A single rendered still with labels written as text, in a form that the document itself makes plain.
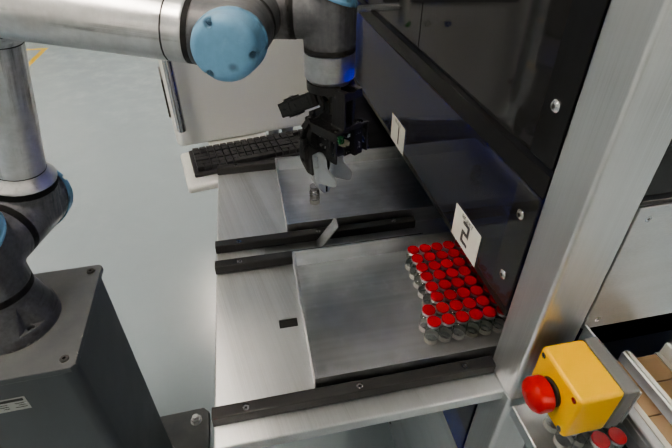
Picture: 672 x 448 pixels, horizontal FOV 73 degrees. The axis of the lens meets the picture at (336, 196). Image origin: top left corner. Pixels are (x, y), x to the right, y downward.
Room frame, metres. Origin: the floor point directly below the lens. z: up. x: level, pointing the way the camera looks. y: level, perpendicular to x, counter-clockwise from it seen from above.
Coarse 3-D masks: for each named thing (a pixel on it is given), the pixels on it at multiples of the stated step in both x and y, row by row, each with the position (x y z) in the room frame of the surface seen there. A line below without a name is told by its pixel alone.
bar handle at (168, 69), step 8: (168, 64) 1.14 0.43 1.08; (168, 72) 1.14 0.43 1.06; (168, 80) 1.14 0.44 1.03; (168, 88) 1.14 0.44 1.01; (176, 88) 1.15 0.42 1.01; (176, 96) 1.14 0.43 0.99; (176, 104) 1.14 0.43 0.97; (176, 112) 1.14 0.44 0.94; (176, 120) 1.14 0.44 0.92; (184, 128) 1.15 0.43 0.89
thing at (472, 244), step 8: (456, 208) 0.58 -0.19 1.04; (456, 216) 0.57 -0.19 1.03; (464, 216) 0.55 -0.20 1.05; (456, 224) 0.57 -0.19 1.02; (472, 224) 0.52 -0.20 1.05; (456, 232) 0.56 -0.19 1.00; (472, 232) 0.52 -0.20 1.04; (464, 240) 0.53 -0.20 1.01; (472, 240) 0.51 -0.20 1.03; (480, 240) 0.50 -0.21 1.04; (464, 248) 0.53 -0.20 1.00; (472, 248) 0.51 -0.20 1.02; (472, 256) 0.50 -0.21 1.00; (472, 264) 0.50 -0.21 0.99
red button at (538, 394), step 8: (528, 376) 0.30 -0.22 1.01; (536, 376) 0.30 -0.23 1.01; (528, 384) 0.29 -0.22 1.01; (536, 384) 0.29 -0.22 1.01; (544, 384) 0.29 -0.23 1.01; (528, 392) 0.29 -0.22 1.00; (536, 392) 0.28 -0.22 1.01; (544, 392) 0.28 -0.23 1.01; (552, 392) 0.28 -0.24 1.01; (528, 400) 0.28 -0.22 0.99; (536, 400) 0.27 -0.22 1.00; (544, 400) 0.27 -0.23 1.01; (552, 400) 0.27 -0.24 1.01; (536, 408) 0.27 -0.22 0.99; (544, 408) 0.27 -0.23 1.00; (552, 408) 0.27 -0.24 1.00
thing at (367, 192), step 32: (288, 160) 0.95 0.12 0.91; (352, 160) 0.98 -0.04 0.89; (384, 160) 0.99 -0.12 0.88; (288, 192) 0.85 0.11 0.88; (320, 192) 0.85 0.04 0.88; (352, 192) 0.85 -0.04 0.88; (384, 192) 0.85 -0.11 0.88; (416, 192) 0.85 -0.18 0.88; (288, 224) 0.69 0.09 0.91; (320, 224) 0.70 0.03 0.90
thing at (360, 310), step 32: (320, 256) 0.62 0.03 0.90; (352, 256) 0.63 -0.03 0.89; (384, 256) 0.63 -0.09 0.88; (320, 288) 0.55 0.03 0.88; (352, 288) 0.55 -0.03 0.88; (384, 288) 0.55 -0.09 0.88; (320, 320) 0.48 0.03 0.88; (352, 320) 0.48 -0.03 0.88; (384, 320) 0.48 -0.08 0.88; (416, 320) 0.48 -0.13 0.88; (320, 352) 0.42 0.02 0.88; (352, 352) 0.42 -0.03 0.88; (384, 352) 0.42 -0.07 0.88; (416, 352) 0.42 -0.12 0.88; (448, 352) 0.40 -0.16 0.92; (480, 352) 0.41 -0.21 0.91; (320, 384) 0.36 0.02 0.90
